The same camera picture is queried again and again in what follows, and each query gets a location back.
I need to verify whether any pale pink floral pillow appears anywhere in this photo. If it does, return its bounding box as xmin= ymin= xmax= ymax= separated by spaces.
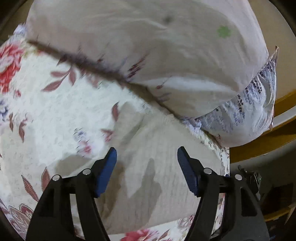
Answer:
xmin=26 ymin=1 xmax=269 ymax=118

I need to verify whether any floral white bed sheet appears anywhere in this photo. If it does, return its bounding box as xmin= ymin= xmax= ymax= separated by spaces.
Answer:
xmin=0 ymin=22 xmax=232 ymax=241

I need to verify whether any beige ribbed knit garment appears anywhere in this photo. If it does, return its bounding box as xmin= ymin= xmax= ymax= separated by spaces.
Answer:
xmin=55 ymin=102 xmax=230 ymax=235

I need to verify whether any lilac patterned lower pillow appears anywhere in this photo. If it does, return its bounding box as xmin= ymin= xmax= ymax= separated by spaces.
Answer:
xmin=183 ymin=46 xmax=280 ymax=148

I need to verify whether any wooden bed frame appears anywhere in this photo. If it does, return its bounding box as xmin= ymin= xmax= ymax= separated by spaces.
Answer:
xmin=230 ymin=91 xmax=295 ymax=221

